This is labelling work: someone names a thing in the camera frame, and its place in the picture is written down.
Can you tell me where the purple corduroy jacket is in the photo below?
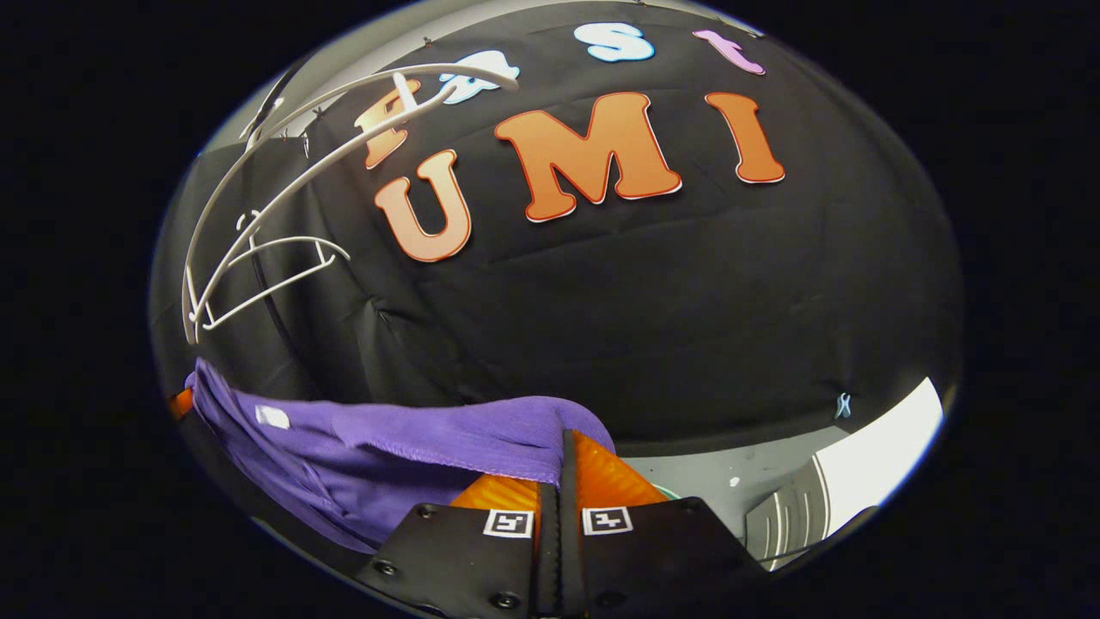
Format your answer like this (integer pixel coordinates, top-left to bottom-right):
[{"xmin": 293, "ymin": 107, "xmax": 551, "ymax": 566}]
[{"xmin": 183, "ymin": 357, "xmax": 618, "ymax": 555}]

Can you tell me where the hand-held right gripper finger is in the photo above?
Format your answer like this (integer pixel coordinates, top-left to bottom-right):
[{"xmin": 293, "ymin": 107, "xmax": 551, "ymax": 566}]
[
  {"xmin": 355, "ymin": 471, "xmax": 561, "ymax": 619},
  {"xmin": 559, "ymin": 428, "xmax": 770, "ymax": 619}
]

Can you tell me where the white hanger with crossbar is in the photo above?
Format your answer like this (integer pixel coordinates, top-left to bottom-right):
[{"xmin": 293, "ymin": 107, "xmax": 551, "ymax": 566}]
[{"xmin": 182, "ymin": 63, "xmax": 522, "ymax": 345}]

